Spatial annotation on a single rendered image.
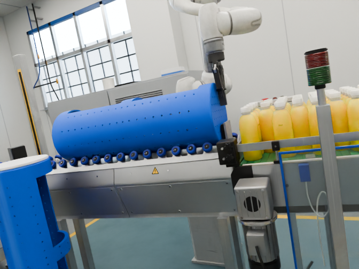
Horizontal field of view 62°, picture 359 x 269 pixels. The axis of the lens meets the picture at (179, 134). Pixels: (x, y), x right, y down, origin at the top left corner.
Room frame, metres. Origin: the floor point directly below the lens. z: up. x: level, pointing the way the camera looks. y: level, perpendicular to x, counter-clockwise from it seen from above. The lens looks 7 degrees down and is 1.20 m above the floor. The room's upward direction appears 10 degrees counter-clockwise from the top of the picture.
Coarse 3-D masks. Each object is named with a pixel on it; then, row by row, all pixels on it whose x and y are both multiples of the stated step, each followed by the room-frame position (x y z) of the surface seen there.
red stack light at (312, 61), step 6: (312, 54) 0.86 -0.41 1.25; (318, 54) 0.85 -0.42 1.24; (324, 54) 0.85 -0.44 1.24; (306, 60) 0.88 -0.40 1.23; (312, 60) 0.86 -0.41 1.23; (318, 60) 0.85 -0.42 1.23; (324, 60) 0.85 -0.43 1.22; (306, 66) 0.88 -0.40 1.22; (312, 66) 0.86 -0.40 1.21; (318, 66) 0.85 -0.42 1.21
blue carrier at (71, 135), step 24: (168, 96) 1.37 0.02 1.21; (192, 96) 1.30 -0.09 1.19; (216, 96) 1.36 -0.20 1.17; (72, 120) 1.55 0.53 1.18; (96, 120) 1.48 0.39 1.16; (120, 120) 1.41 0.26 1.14; (144, 120) 1.36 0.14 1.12; (168, 120) 1.31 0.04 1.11; (192, 120) 1.27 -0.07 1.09; (216, 120) 1.30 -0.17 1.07; (72, 144) 1.53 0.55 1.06; (96, 144) 1.48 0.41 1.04; (120, 144) 1.43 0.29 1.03; (144, 144) 1.39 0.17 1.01; (168, 144) 1.36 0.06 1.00
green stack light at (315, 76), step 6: (324, 66) 0.85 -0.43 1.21; (312, 72) 0.86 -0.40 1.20; (318, 72) 0.85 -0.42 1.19; (324, 72) 0.85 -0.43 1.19; (330, 72) 0.86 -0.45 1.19; (312, 78) 0.86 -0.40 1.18; (318, 78) 0.85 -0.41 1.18; (324, 78) 0.85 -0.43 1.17; (330, 78) 0.85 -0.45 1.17; (312, 84) 0.86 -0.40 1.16; (318, 84) 0.85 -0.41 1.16
